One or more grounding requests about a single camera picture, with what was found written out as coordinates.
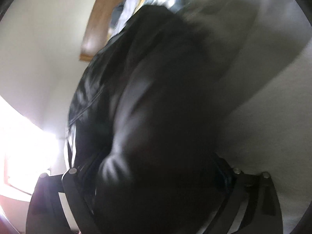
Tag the black puffer jacket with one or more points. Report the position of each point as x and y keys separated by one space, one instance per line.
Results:
x=158 y=126

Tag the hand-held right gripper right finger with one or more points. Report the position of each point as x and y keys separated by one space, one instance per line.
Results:
x=234 y=199

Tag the wooden headboard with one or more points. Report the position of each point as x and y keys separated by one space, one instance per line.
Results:
x=97 y=29

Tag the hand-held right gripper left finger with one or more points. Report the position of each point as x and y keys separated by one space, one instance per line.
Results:
x=73 y=195

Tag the bright window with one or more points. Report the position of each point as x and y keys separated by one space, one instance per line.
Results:
x=22 y=146

